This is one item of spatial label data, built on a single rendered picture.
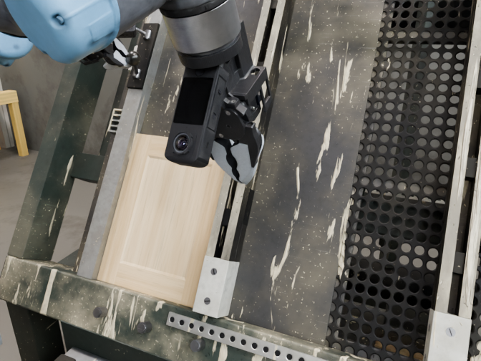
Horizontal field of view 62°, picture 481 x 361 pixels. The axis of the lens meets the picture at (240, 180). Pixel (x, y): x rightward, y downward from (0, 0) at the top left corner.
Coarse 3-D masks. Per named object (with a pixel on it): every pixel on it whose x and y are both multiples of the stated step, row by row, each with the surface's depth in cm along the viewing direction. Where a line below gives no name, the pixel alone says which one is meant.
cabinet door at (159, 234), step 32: (160, 160) 107; (128, 192) 108; (160, 192) 105; (192, 192) 102; (128, 224) 105; (160, 224) 102; (192, 224) 100; (128, 256) 104; (160, 256) 100; (192, 256) 97; (128, 288) 101; (160, 288) 98; (192, 288) 95
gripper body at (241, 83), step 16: (240, 32) 45; (224, 48) 41; (240, 48) 42; (192, 64) 41; (208, 64) 41; (224, 64) 43; (240, 64) 46; (240, 80) 47; (256, 80) 47; (224, 96) 44; (240, 96) 45; (256, 96) 50; (224, 112) 45; (240, 112) 45; (256, 112) 51; (224, 128) 47; (240, 128) 46
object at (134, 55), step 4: (128, 52) 101; (132, 52) 100; (136, 52) 101; (128, 56) 100; (132, 56) 100; (136, 56) 100; (140, 56) 102; (128, 60) 100; (132, 60) 100; (136, 60) 100; (140, 60) 102; (132, 64) 101; (136, 64) 101; (136, 68) 107; (136, 72) 110; (140, 72) 112; (132, 76) 111; (136, 76) 111
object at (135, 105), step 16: (160, 16) 115; (160, 32) 115; (160, 48) 116; (128, 96) 112; (144, 96) 112; (128, 112) 111; (144, 112) 113; (128, 128) 110; (128, 144) 109; (112, 160) 109; (128, 160) 110; (112, 176) 108; (112, 192) 107; (96, 208) 107; (112, 208) 107; (96, 224) 106; (96, 240) 105; (96, 256) 104; (80, 272) 105; (96, 272) 104
